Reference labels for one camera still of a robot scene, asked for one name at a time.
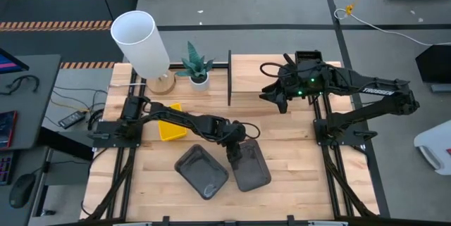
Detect black headset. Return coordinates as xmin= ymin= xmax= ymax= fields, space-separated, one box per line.
xmin=0 ymin=74 xmax=40 ymax=96

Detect white cylindrical lamp shade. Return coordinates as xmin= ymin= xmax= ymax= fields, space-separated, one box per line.
xmin=110 ymin=10 xmax=171 ymax=81

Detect white plastic housing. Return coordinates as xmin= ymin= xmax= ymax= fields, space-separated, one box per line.
xmin=414 ymin=119 xmax=451 ymax=176

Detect white cable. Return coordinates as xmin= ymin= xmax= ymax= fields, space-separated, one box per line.
xmin=333 ymin=7 xmax=451 ymax=47

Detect black computer mouse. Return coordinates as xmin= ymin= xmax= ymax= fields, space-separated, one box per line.
xmin=8 ymin=172 xmax=37 ymax=210

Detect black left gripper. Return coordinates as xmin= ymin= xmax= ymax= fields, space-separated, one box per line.
xmin=220 ymin=123 xmax=247 ymax=164

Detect round wooden lamp base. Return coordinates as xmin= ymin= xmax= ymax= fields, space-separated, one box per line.
xmin=146 ymin=70 xmax=176 ymax=96

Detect red-edged tablet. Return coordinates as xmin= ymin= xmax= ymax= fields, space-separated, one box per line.
xmin=0 ymin=110 xmax=18 ymax=149

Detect black keyboard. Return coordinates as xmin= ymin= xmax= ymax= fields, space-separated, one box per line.
xmin=0 ymin=151 xmax=15 ymax=187

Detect black aluminium table frame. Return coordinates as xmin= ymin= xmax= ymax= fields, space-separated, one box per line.
xmin=80 ymin=62 xmax=381 ymax=226

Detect white plant pot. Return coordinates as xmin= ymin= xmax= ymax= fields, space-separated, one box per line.
xmin=189 ymin=72 xmax=211 ymax=92

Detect thin floor cables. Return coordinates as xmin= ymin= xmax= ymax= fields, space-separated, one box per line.
xmin=49 ymin=84 xmax=109 ymax=132

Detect gripper black cable loop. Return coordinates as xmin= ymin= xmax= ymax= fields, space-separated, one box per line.
xmin=259 ymin=62 xmax=283 ymax=78
xmin=239 ymin=121 xmax=262 ymax=141

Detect computer monitor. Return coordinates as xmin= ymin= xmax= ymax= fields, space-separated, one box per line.
xmin=0 ymin=47 xmax=30 ymax=75

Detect black slotted plastic basket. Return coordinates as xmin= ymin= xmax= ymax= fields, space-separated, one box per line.
xmin=295 ymin=50 xmax=323 ymax=63

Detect green leafy plant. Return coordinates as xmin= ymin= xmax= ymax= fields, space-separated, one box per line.
xmin=175 ymin=41 xmax=216 ymax=81

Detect grey translucent plastic basket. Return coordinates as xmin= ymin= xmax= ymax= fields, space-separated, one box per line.
xmin=230 ymin=138 xmax=273 ymax=193
xmin=174 ymin=144 xmax=230 ymax=201

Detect right gripper black cable loop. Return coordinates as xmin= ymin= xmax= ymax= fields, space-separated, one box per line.
xmin=259 ymin=62 xmax=283 ymax=78

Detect left gripper black cable loop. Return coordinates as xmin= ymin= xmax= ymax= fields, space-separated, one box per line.
xmin=239 ymin=121 xmax=262 ymax=141

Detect wooden shelf with black frame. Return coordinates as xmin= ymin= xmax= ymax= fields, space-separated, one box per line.
xmin=227 ymin=49 xmax=325 ymax=107

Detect dark grey desk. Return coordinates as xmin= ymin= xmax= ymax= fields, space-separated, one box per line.
xmin=0 ymin=54 xmax=63 ymax=226

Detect black flat panel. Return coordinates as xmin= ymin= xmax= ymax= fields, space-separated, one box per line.
xmin=414 ymin=44 xmax=451 ymax=94

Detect black mat with hazard stripes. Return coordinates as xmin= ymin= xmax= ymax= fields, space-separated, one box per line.
xmin=0 ymin=0 xmax=140 ymax=70

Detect black power adapter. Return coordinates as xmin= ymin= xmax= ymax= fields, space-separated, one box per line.
xmin=58 ymin=111 xmax=87 ymax=130

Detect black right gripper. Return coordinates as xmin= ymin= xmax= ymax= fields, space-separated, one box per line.
xmin=259 ymin=60 xmax=323 ymax=114

